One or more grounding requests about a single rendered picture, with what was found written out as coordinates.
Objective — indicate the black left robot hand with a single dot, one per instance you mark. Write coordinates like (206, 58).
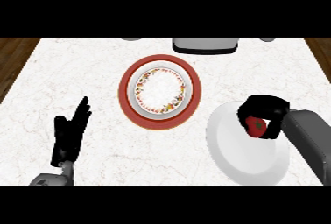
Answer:
(69, 137)

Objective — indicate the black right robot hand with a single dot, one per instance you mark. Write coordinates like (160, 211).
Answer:
(264, 107)

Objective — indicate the red tomato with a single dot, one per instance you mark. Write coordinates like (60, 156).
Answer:
(256, 126)

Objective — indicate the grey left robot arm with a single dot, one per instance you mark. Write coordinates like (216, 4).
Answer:
(55, 178)

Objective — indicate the plain white plate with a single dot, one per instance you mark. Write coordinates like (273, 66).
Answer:
(242, 151)

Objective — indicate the white plate with floral rim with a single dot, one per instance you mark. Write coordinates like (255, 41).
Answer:
(160, 91)

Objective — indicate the round red placemat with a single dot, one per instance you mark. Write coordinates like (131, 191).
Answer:
(129, 116)

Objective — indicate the small grey object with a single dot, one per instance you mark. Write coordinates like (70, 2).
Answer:
(132, 38)
(267, 39)

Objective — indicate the pale grey appliance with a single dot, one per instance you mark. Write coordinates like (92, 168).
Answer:
(205, 45)

